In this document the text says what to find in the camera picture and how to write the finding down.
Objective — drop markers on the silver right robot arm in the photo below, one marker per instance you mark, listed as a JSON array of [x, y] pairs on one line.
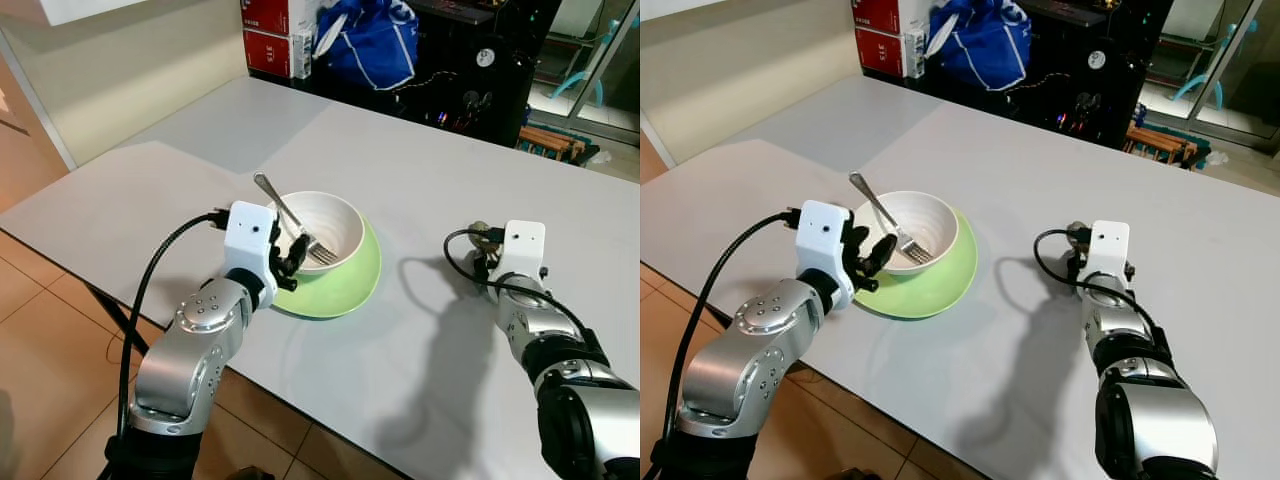
[[1150, 400], [580, 400]]

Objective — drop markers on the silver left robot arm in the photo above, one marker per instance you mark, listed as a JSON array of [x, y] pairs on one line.
[[190, 350], [745, 350]]

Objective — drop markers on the silver metal fork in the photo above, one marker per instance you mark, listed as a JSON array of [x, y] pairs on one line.
[[872, 198], [275, 198]]

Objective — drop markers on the white bowl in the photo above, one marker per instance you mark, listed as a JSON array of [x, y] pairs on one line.
[[335, 215], [930, 215]]

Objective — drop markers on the light green plate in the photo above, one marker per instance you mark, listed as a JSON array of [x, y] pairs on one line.
[[345, 290], [935, 295]]

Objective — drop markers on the black table leg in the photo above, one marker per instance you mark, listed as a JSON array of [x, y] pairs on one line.
[[115, 320]]

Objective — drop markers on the white printed carton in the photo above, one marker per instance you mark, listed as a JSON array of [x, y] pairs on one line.
[[917, 55], [303, 55]]

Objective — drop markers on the blue fabric bag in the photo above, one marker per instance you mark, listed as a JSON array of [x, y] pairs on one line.
[[985, 45], [375, 45]]

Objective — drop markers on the white crumpled bag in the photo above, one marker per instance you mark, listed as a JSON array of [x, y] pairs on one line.
[[600, 157], [1217, 157]]

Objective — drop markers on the wooden slatted rack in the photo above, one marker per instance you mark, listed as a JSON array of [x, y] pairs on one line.
[[550, 145], [1160, 147]]

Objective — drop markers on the black cabinet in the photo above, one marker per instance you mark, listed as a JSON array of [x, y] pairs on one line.
[[490, 50], [1100, 50]]

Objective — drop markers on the teal plastic stool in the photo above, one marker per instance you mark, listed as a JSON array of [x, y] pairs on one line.
[[595, 80], [1215, 85]]

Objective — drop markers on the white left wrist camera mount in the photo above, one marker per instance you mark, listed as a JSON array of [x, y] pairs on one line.
[[250, 235], [822, 245]]

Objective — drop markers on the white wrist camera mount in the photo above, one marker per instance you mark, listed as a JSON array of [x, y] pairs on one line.
[[250, 235], [1108, 250], [822, 245], [523, 250]]

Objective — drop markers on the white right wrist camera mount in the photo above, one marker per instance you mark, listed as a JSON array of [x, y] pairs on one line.
[[523, 250], [1108, 250]]

